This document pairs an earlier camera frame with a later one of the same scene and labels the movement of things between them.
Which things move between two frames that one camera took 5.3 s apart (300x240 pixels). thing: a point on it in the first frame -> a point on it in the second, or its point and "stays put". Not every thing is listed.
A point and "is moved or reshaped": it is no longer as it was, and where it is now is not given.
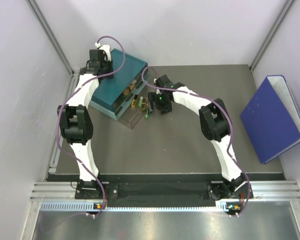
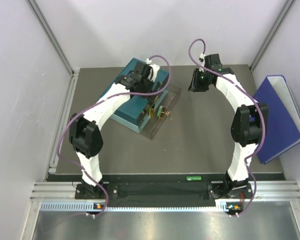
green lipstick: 140,101 -> 159,111
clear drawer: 132,110 -> 155,120
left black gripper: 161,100 -> 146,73
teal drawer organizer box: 111,95 is moved or reshaped
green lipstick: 147,114 -> 193,178
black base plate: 164,194 stays put
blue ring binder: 272,118 stays put
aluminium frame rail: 60,197 stays put
